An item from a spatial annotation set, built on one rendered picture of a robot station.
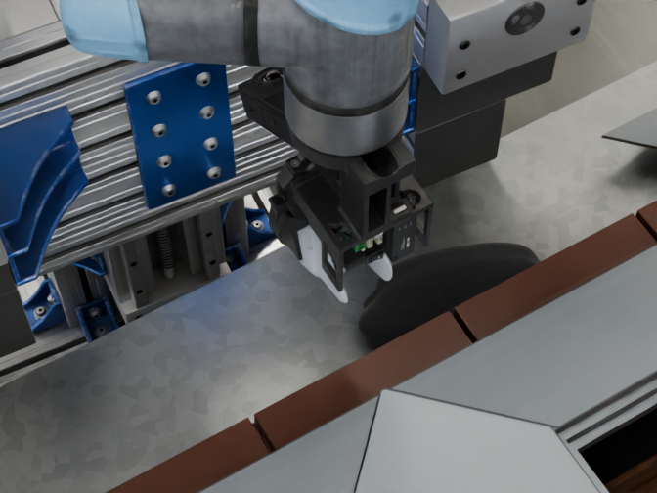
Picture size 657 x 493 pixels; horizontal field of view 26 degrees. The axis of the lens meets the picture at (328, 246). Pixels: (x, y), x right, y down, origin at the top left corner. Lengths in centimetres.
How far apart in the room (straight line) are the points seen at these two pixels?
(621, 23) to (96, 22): 172
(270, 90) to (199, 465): 29
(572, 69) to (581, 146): 95
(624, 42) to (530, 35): 127
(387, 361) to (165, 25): 41
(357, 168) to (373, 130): 3
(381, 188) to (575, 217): 52
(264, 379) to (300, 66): 52
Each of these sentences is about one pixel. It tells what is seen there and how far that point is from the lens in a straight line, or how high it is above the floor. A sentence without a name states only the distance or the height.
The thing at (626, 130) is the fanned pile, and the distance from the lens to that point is 138.
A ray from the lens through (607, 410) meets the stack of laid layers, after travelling 108.
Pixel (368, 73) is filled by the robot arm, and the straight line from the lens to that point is 79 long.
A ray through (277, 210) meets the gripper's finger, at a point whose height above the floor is 101.
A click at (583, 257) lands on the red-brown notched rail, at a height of 83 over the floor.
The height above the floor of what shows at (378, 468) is 85.
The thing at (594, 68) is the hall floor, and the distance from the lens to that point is 236.
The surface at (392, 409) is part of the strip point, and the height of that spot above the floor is 85.
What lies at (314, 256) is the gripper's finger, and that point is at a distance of 100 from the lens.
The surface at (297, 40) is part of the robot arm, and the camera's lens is 77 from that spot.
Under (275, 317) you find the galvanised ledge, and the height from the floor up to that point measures 68.
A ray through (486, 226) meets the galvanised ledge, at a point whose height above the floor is 68.
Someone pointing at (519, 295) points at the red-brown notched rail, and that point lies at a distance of 114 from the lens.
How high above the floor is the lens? 180
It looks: 58 degrees down
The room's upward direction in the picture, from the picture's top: straight up
